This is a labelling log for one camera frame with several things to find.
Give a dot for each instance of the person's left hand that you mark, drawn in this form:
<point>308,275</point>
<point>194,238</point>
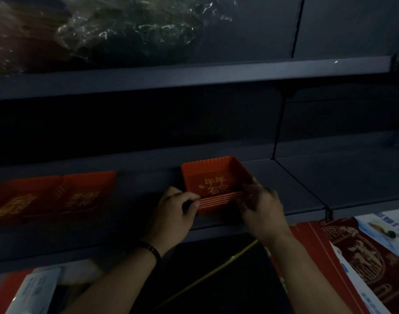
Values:
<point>168,219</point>

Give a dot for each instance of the person's right hand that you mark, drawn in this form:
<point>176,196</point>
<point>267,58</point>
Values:
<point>263,215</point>

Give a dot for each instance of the person's right thumb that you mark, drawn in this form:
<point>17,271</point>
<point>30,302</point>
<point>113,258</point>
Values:
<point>244,202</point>

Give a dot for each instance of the person's left thumb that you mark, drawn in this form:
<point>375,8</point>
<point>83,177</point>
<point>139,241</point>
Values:
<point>191,202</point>

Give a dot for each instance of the person's right forearm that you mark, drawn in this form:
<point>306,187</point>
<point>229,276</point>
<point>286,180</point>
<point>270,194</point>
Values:
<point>304,277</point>

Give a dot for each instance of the person's left forearm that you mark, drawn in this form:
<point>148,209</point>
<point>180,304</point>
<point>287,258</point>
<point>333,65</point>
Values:
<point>117,284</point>

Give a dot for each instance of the dark metal shelf board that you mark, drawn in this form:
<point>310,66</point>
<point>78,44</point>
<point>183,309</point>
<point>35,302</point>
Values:
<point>333,173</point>
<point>186,78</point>

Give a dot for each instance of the red plastic tray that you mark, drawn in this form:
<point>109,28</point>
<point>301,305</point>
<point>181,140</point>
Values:
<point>19,202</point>
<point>85,196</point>

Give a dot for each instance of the red patterned cardboard box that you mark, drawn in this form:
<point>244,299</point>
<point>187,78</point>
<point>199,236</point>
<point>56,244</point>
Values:
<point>366,258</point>

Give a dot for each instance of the white and blue card strip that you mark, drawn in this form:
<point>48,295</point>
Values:
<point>356,281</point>

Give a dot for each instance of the white and blue packet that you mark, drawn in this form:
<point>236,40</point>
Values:
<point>387,230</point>

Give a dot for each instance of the white plastic packet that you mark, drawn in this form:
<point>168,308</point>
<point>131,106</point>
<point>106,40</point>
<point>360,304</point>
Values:
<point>34,291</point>

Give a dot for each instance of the clear plastic bag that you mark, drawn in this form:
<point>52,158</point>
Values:
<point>121,29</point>

